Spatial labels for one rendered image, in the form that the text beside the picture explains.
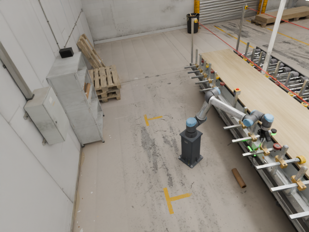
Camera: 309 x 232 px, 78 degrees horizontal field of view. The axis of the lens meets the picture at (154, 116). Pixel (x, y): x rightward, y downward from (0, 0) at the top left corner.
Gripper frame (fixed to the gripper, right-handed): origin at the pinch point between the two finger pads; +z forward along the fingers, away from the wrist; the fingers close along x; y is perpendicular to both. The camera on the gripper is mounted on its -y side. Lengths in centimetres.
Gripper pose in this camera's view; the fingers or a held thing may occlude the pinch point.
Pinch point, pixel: (261, 142)
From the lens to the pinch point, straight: 249.9
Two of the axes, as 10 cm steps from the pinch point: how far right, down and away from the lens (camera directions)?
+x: -9.8, 1.9, -0.5
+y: -1.6, -6.2, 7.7
